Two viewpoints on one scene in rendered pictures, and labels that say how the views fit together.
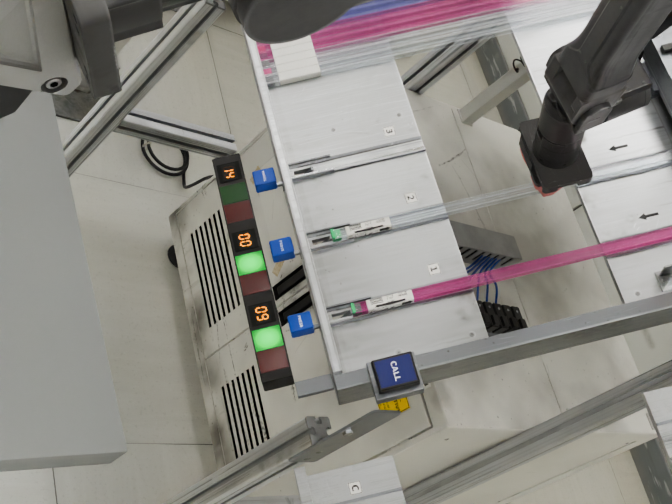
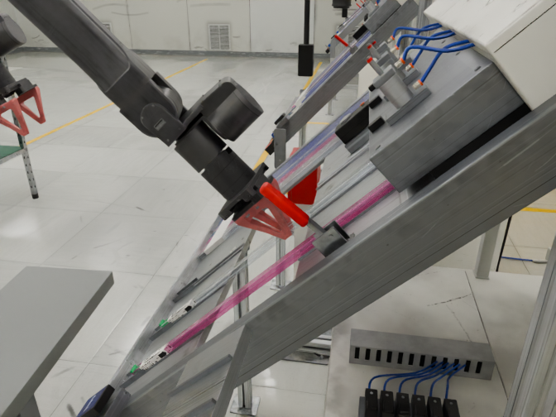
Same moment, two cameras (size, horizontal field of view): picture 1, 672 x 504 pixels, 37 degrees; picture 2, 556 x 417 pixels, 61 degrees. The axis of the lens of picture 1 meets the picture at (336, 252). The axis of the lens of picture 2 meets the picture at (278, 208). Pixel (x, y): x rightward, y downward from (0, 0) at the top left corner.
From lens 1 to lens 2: 1.20 m
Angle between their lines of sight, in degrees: 57
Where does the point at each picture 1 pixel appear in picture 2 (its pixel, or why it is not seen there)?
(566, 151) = (214, 174)
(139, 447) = not seen: outside the picture
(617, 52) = (64, 45)
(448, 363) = (145, 395)
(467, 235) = (411, 342)
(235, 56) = not seen: hidden behind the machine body
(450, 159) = (446, 301)
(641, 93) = (231, 96)
